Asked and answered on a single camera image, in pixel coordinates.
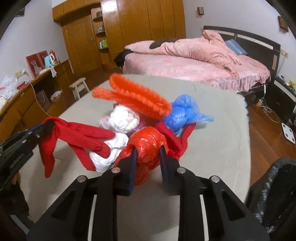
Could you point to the wooden wardrobe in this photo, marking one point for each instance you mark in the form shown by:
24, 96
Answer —
95, 32

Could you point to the red glove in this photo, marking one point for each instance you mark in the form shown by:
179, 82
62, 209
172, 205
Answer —
80, 137

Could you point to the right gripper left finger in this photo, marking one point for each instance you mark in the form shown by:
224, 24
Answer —
124, 180

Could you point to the wooden sideboard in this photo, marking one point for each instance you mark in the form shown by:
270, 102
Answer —
44, 96

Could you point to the white wooden stool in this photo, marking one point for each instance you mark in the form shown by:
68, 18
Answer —
78, 86

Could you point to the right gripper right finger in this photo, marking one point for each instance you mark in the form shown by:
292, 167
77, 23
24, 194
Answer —
171, 178

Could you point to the white bathroom scale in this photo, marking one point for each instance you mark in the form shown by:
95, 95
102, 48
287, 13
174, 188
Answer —
288, 133

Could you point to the yellow plush toy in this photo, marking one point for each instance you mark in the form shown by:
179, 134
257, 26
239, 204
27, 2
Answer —
292, 84

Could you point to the black clothing on bed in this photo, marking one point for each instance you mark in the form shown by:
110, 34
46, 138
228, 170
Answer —
119, 60

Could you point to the red picture frame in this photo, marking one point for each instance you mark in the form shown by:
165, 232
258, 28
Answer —
36, 62

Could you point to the black headboard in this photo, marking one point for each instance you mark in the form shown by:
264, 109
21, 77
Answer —
257, 47

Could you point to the white plastic bag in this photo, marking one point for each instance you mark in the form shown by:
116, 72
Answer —
123, 120

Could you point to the pink duvet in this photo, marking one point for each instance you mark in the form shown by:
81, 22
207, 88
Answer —
209, 48

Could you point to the wall lamp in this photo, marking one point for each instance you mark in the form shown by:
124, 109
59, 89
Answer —
283, 24
200, 11

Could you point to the orange fuzzy cloth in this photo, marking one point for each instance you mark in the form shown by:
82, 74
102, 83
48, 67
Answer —
134, 96

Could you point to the light blue kettle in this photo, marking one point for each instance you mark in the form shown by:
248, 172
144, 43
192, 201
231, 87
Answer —
49, 60

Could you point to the pale pink socks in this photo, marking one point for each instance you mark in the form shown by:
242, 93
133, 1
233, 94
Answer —
104, 123

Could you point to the black nightstand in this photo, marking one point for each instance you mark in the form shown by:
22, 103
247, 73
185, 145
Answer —
281, 99

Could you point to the red plastic bag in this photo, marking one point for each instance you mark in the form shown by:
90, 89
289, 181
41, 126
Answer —
147, 142

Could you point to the blue pillow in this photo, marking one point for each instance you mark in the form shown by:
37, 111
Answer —
235, 47

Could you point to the black trash bin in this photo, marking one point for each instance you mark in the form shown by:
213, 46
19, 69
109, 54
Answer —
272, 199

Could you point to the red cloth garment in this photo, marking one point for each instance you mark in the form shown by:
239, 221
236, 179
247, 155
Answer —
177, 145

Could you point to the bed with pink sheet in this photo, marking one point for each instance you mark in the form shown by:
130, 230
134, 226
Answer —
250, 73

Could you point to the blue plastic bag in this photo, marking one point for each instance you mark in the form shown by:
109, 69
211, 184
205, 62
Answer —
184, 111

